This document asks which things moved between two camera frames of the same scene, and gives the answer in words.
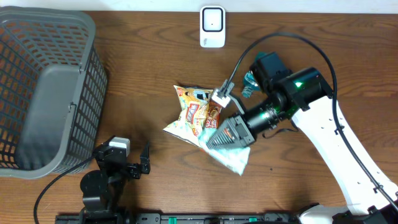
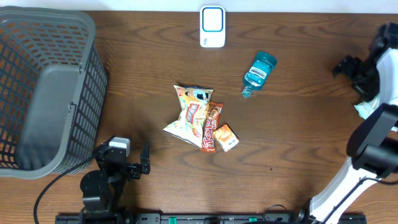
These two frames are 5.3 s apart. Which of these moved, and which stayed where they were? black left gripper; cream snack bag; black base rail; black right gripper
Moved: black right gripper
Stayed: black left gripper; black base rail; cream snack bag
